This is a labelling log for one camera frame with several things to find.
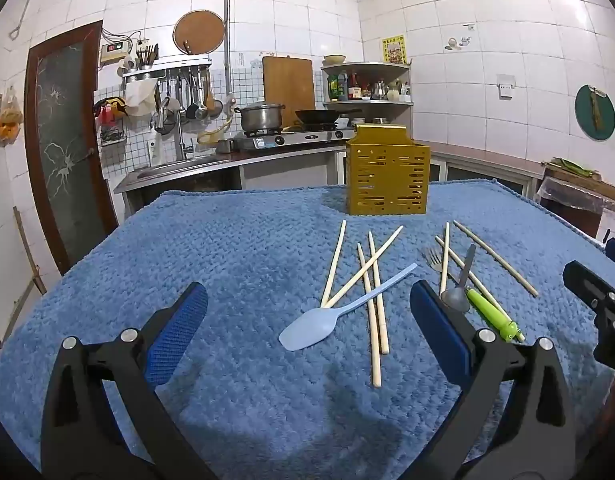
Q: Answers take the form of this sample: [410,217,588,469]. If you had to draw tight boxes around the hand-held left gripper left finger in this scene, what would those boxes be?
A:
[40,281,218,480]

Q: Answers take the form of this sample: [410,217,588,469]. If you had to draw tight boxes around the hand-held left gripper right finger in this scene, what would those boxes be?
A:
[410,280,578,480]

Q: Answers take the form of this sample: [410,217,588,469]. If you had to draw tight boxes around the small grey spoon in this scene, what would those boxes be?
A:
[440,243,478,310]

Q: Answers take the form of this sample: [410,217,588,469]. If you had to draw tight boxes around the wooden chopstick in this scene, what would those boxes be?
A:
[321,219,347,308]
[435,235,527,343]
[357,242,382,388]
[368,231,391,356]
[325,225,405,309]
[453,219,539,298]
[440,221,451,297]

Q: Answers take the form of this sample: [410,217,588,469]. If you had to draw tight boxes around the metal fork with green handle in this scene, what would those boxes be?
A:
[421,247,527,343]

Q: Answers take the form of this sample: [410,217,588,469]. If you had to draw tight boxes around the light blue plastic spoon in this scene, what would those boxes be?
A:
[278,262,419,352]

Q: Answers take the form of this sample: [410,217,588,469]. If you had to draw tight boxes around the yellow slotted utensil holder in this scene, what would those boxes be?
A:
[345,123,431,216]

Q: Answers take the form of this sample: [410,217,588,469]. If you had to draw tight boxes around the side table with plastic cover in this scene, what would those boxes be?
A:
[537,157,615,238]

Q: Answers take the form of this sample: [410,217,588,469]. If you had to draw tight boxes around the blue fluffy blanket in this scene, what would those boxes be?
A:
[0,180,615,480]

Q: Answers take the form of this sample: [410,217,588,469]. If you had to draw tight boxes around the green vegetables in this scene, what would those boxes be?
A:
[552,158,601,177]

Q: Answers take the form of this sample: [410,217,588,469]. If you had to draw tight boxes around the round green board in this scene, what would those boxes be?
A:
[575,84,615,141]

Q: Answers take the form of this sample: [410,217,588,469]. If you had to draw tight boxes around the steel sink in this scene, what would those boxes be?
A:
[137,156,230,180]

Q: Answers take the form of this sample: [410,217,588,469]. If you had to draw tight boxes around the metal faucet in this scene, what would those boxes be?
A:
[157,97,194,161]

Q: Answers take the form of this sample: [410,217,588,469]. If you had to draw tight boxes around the kitchen counter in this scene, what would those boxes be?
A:
[113,140,545,211]

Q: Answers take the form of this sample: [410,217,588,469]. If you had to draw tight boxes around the gas stove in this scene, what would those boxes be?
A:
[230,127,357,152]

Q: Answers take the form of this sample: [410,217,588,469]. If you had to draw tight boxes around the brown door with frosted glass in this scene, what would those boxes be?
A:
[24,21,119,276]

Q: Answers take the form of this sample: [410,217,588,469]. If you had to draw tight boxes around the steel cooking pot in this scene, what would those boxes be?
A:
[234,101,286,132]

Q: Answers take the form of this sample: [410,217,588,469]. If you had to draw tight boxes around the white hanging cloth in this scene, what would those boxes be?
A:
[124,80,158,117]

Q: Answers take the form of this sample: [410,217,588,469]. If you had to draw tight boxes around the corner shelf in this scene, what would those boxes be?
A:
[321,60,415,126]

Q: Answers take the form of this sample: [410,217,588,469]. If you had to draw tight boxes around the black wok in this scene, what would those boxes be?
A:
[294,107,363,126]

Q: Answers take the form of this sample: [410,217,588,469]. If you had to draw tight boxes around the wooden cutting board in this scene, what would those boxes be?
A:
[262,56,316,116]

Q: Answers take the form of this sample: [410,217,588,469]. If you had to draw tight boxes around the hanging plastic bags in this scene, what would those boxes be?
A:
[0,87,25,148]

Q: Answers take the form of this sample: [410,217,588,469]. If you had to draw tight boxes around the vertical metal pipe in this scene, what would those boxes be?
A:
[223,0,233,106]

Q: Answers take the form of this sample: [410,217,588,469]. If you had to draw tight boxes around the yellow hose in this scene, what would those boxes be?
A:
[197,110,235,146]

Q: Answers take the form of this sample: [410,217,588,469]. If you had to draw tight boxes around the metal wall utensil rack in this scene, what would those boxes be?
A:
[121,57,213,81]

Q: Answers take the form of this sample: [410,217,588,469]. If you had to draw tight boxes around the white switch box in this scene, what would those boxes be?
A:
[100,41,133,66]

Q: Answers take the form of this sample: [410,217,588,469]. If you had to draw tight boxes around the yellow wall poster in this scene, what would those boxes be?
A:
[380,34,407,65]

